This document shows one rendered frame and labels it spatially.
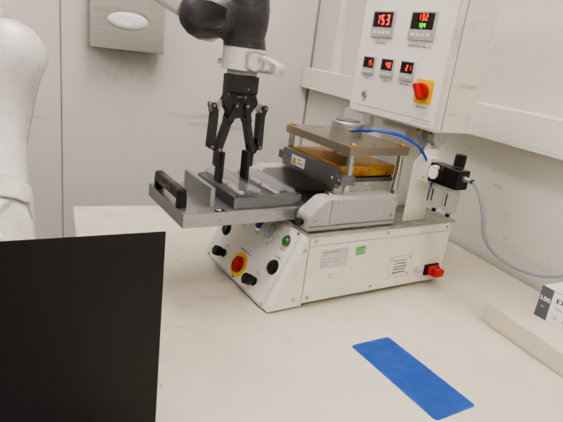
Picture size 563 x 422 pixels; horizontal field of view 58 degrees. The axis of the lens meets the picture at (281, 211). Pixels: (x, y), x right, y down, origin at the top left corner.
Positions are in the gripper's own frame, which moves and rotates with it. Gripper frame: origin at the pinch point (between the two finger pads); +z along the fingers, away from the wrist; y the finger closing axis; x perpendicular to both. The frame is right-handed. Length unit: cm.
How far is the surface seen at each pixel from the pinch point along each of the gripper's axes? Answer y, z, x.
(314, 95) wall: -104, -5, -122
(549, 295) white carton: -58, 17, 45
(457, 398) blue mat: -22, 28, 54
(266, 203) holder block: -3.8, 5.0, 10.1
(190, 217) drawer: 13.5, 6.8, 11.2
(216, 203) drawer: 5.8, 6.1, 6.1
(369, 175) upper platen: -31.4, -0.7, 10.1
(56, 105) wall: 16, 10, -146
